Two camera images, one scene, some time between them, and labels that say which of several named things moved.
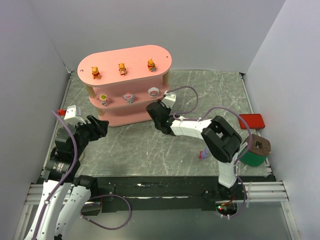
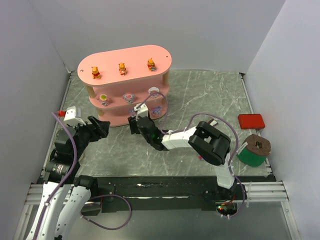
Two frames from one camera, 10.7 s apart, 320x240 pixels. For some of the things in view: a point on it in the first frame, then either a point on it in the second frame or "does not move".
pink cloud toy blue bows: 129,97 does not move
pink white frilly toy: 153,92 does not move
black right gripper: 157,115 -> 138,123
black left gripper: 92,128 does not move
